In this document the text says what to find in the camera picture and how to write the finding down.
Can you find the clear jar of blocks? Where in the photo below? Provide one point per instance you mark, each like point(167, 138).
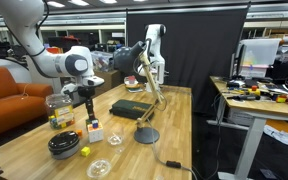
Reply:
point(60, 113)

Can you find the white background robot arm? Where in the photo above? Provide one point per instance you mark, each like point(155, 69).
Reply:
point(155, 50)

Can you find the cardboard box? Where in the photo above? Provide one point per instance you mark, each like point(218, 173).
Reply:
point(112, 80)

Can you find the black hand tool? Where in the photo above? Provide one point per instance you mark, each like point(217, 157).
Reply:
point(244, 97)

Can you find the orange block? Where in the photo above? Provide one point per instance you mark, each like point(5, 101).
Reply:
point(79, 133)

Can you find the clear glass cup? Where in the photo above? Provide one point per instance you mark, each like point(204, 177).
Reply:
point(115, 138)

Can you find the ceiling light panel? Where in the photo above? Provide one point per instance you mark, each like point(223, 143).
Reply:
point(55, 4)
point(79, 2)
point(109, 1)

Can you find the clear plastic bin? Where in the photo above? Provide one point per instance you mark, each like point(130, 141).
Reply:
point(104, 63)

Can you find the orange box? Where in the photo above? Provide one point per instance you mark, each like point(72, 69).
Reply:
point(54, 50)

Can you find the computer monitor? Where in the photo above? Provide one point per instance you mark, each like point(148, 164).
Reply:
point(260, 53)

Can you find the white papers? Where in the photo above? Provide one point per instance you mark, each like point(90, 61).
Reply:
point(282, 136)

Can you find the green block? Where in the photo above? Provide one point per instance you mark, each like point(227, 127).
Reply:
point(88, 122)

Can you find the white legged side desk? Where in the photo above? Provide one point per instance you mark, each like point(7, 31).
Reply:
point(254, 140)

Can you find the red cup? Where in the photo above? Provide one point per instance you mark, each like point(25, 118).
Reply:
point(131, 79)

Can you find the dark green case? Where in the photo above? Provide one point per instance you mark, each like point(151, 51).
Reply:
point(130, 108)

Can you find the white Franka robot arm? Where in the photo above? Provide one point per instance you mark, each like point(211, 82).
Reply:
point(50, 63)

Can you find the black lidded grey bowl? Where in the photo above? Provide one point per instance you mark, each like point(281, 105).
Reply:
point(64, 141)

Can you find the grey wooden desk lamp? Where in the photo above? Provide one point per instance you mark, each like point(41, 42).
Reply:
point(124, 58)

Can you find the clear plastic dish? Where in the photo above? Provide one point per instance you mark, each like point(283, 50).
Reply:
point(99, 168)

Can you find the black fabric screen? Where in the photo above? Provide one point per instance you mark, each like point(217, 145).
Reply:
point(197, 50)

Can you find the white cube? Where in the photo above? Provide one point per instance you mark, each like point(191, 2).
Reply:
point(95, 135)

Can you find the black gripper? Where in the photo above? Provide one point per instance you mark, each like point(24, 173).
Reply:
point(86, 91)

